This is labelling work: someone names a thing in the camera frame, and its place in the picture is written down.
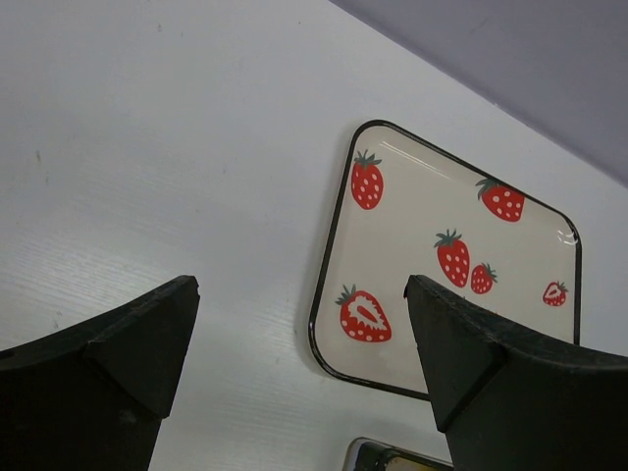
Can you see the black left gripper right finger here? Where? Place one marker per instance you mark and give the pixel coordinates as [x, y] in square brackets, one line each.
[507, 397]

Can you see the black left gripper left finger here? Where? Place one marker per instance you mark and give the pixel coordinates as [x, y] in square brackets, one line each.
[93, 396]

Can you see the square gold cookie tin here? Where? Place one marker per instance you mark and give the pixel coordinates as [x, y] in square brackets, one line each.
[365, 454]

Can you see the strawberry print tray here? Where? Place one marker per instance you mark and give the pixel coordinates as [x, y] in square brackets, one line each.
[406, 207]

